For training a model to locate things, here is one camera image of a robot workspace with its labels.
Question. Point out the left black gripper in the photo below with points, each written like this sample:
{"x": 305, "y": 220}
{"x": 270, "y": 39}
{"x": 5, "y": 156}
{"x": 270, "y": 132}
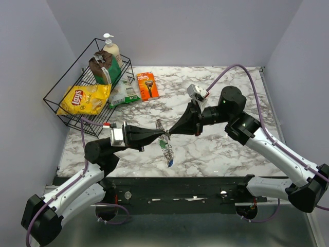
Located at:
{"x": 137, "y": 137}

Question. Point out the yellow Lays chips bag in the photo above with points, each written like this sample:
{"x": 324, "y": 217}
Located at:
{"x": 85, "y": 100}

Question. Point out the white and green packet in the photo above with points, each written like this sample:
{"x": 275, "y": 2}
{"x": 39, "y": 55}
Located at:
{"x": 122, "y": 93}

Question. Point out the key with blue tag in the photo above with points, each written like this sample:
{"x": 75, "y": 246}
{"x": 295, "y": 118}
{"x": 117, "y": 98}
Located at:
{"x": 170, "y": 163}

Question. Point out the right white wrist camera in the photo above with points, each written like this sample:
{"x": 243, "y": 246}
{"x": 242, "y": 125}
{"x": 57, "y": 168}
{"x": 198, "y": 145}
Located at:
{"x": 196, "y": 92}

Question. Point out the brown and green bag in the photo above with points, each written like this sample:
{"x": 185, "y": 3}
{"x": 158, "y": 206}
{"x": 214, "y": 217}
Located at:
{"x": 105, "y": 68}

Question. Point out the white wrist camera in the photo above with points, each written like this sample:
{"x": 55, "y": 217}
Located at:
{"x": 116, "y": 135}
{"x": 196, "y": 92}

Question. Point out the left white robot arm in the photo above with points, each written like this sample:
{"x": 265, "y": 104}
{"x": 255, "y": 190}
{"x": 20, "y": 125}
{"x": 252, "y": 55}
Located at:
{"x": 44, "y": 216}

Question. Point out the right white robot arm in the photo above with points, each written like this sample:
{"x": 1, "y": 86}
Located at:
{"x": 306, "y": 182}

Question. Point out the cream pump lotion bottle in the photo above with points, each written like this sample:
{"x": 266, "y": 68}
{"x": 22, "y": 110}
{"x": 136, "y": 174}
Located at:
{"x": 112, "y": 48}

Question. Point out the key with green tag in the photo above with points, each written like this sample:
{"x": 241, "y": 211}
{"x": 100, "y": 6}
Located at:
{"x": 163, "y": 144}

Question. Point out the black wire rack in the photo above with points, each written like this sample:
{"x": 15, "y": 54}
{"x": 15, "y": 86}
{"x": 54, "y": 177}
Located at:
{"x": 78, "y": 74}

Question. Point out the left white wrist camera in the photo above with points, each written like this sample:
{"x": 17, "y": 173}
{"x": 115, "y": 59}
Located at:
{"x": 116, "y": 135}

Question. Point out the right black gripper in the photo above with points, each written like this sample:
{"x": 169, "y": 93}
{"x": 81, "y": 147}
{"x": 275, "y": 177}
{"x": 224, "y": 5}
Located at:
{"x": 191, "y": 121}

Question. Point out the round metal keyring disc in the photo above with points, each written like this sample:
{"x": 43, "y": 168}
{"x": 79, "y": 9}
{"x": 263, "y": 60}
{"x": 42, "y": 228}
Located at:
{"x": 168, "y": 154}

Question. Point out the orange Gillette razor box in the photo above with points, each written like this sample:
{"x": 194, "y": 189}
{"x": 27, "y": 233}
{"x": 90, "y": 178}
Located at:
{"x": 147, "y": 86}

